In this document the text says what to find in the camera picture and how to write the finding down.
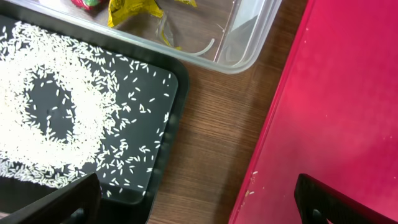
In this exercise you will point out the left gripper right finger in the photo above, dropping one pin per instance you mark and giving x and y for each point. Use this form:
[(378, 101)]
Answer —
[(318, 203)]

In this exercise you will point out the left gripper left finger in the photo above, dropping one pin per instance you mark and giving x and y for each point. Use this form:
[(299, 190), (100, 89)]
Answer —
[(84, 193)]

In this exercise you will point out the white rice pile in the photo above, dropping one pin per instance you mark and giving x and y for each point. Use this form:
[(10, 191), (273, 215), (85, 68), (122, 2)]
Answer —
[(69, 108)]

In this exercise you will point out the yellow snack wrapper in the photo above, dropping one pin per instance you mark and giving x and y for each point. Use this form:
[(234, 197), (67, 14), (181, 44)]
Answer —
[(121, 10)]

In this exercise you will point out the red snack wrapper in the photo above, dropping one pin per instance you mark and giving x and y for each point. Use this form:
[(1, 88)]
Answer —
[(87, 5)]

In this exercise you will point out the red serving tray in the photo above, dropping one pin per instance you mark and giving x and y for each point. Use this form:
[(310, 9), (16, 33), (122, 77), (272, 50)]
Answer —
[(334, 114)]

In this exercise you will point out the black plastic tray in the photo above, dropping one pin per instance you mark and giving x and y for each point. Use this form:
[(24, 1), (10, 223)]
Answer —
[(16, 194)]

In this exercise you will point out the clear plastic bin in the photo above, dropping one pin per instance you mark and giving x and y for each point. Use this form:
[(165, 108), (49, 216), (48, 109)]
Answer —
[(222, 35)]

